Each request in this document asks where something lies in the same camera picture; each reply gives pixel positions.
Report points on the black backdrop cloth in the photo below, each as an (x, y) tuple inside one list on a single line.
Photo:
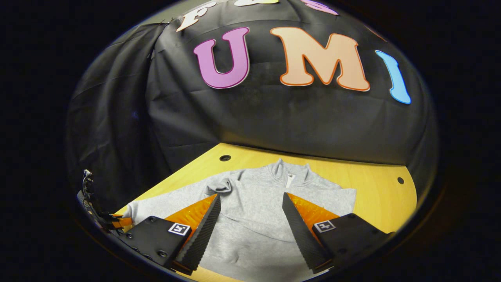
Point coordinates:
[(274, 117)]

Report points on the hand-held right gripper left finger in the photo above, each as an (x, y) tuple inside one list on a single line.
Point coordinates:
[(203, 233)]

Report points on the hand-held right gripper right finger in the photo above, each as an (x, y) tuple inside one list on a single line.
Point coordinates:
[(301, 233)]

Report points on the grey sweatshirt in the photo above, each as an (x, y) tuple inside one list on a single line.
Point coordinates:
[(254, 211)]

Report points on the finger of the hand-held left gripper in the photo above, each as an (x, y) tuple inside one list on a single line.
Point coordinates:
[(123, 221)]

